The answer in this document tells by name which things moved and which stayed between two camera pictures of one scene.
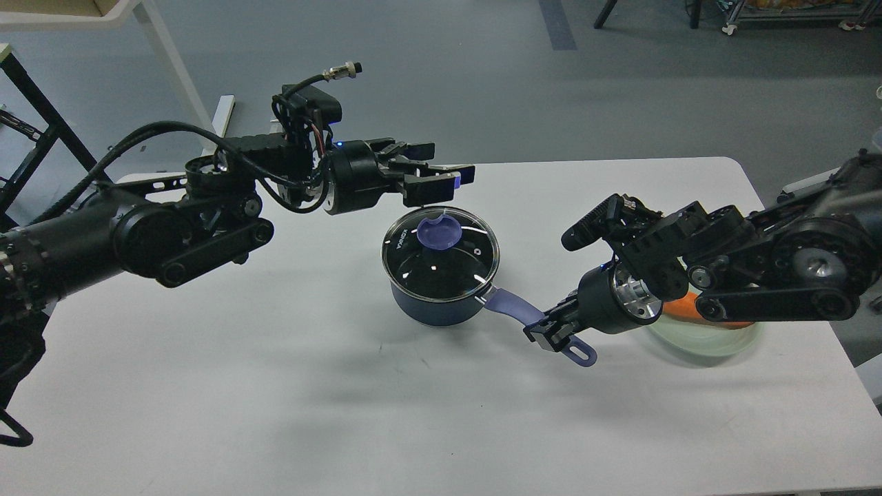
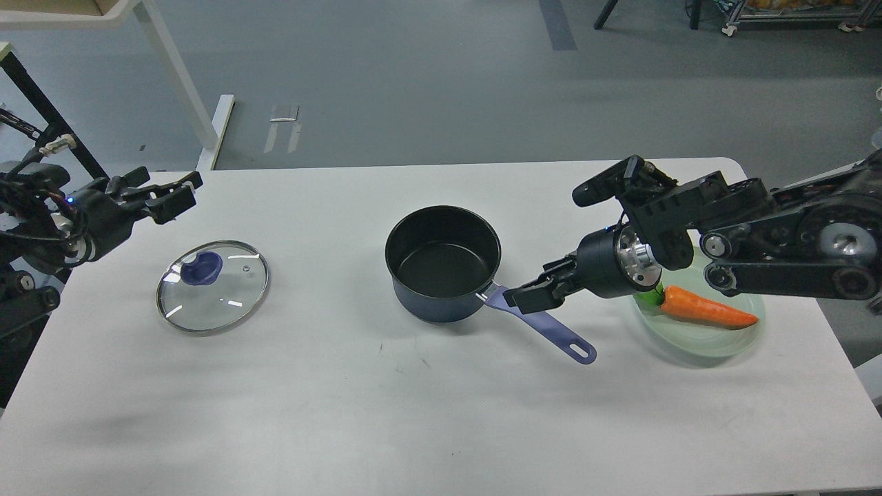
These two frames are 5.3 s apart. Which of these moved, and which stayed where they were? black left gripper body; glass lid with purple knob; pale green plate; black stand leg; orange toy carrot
Moved: glass lid with purple knob; black left gripper body
Stayed: orange toy carrot; pale green plate; black stand leg
